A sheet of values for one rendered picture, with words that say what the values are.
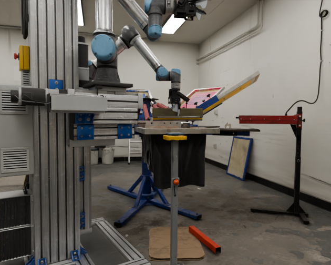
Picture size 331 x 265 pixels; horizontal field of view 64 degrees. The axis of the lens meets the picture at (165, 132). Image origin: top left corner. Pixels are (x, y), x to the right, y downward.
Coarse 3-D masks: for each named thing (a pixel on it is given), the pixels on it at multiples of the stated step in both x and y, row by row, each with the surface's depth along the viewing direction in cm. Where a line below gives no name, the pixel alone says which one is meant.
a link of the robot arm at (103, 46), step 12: (96, 0) 135; (108, 0) 134; (96, 12) 135; (108, 12) 135; (96, 24) 136; (108, 24) 135; (96, 36) 131; (108, 36) 132; (96, 48) 132; (108, 48) 133; (108, 60) 140
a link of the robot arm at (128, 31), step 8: (128, 32) 190; (136, 32) 190; (128, 40) 192; (136, 40) 190; (136, 48) 193; (144, 48) 190; (144, 56) 192; (152, 56) 191; (152, 64) 191; (160, 64) 192; (160, 72) 189
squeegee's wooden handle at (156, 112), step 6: (156, 108) 204; (162, 108) 205; (168, 108) 206; (180, 108) 208; (186, 108) 210; (192, 108) 211; (198, 108) 212; (156, 114) 204; (162, 114) 205; (168, 114) 206; (174, 114) 207; (180, 114) 209; (186, 114) 210; (192, 114) 211; (198, 114) 212
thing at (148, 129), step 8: (136, 128) 227; (144, 128) 197; (152, 128) 267; (160, 128) 269; (168, 128) 271; (176, 128) 274; (184, 128) 273; (192, 128) 251; (200, 128) 232; (208, 128) 216; (216, 128) 207
